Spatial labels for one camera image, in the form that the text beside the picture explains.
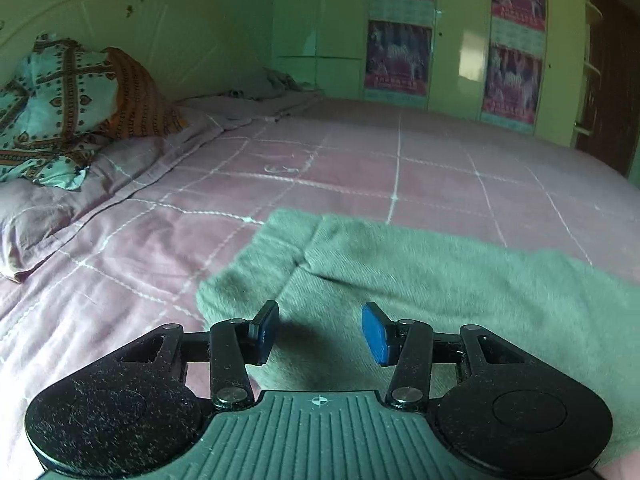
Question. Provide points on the cream corner shelf unit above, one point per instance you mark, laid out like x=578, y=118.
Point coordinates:
x=590, y=60

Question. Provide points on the bed with pink checked cover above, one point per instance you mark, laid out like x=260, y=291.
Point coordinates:
x=425, y=170

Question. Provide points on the cream glossy wardrobe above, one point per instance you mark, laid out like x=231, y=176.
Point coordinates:
x=460, y=35

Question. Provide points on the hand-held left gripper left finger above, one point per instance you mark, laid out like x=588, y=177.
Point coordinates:
x=268, y=334

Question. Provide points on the teal patterned cloth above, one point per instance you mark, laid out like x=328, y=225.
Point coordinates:
x=50, y=105

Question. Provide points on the crumpled grey garment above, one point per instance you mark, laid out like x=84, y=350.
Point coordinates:
x=270, y=82

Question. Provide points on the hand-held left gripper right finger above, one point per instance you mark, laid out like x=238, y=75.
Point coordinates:
x=377, y=336

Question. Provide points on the grey-green pants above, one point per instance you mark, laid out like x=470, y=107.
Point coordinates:
x=450, y=285

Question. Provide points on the brown wooden door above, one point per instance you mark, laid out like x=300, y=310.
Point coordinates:
x=612, y=80

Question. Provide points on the purple pillow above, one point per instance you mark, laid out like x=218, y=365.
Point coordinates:
x=260, y=107
x=100, y=180

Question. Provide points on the cream curved headboard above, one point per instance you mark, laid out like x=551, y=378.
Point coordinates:
x=190, y=30

